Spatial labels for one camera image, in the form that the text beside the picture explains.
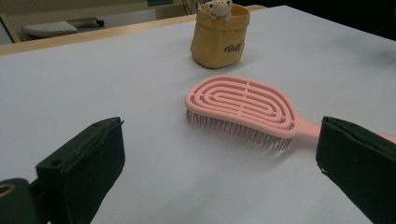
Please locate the white chair base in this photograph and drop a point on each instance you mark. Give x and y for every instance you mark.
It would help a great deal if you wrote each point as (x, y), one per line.
(49, 29)

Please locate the pink hairbrush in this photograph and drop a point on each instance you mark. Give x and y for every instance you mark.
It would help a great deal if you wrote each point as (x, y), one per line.
(224, 114)

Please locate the yellow fabric basket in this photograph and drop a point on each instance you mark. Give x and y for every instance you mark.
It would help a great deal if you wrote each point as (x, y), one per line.
(218, 43)

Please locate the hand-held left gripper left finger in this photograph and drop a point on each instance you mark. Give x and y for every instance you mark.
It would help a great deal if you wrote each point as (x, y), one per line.
(84, 165)

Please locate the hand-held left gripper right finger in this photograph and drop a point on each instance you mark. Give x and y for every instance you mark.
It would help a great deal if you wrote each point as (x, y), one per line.
(361, 165)

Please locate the small cream bear toy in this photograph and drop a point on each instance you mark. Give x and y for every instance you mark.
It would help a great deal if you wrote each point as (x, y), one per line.
(219, 7)

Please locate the light wooden furniture frame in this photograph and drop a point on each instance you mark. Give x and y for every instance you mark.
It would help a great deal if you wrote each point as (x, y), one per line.
(62, 6)

